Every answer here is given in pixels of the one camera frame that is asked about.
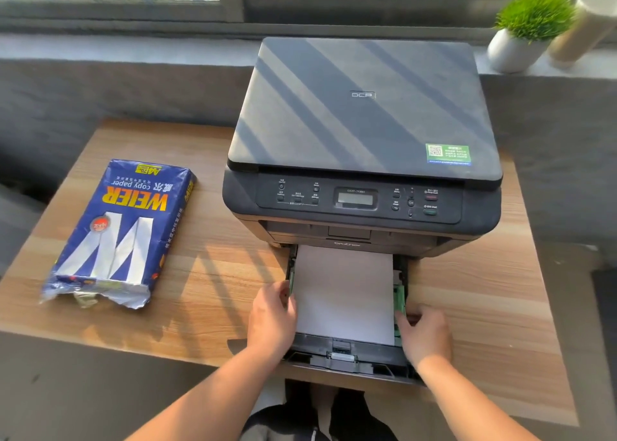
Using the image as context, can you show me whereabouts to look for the blue copy paper packet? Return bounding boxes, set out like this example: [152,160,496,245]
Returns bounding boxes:
[40,158,197,310]

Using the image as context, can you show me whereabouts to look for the white paper stack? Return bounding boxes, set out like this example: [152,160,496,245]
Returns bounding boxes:
[291,245,397,348]

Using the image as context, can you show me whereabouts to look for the dark grey multifunction printer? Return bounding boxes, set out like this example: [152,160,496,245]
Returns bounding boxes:
[222,37,503,259]

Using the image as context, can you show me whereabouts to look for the person's right forearm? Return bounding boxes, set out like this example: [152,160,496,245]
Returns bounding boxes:
[416,355,529,441]

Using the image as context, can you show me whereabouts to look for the person's black trousers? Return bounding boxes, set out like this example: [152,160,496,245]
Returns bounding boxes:
[240,380,400,441]

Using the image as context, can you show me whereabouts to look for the person's right hand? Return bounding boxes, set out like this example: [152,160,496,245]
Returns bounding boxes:
[394,303,454,373]

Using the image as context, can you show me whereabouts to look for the person's left hand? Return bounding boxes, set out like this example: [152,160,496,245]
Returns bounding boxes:
[247,281,300,360]

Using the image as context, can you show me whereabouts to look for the beige cylindrical vase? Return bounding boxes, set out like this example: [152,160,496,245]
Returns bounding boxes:
[548,0,617,66]

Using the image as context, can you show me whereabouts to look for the person's left forearm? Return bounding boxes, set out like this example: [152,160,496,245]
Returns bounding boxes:
[126,343,291,441]

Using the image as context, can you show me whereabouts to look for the black printer paper tray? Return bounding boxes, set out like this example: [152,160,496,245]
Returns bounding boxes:
[282,243,426,386]

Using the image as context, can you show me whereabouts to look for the green plant in white pot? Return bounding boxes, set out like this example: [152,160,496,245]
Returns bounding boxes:
[487,0,577,74]

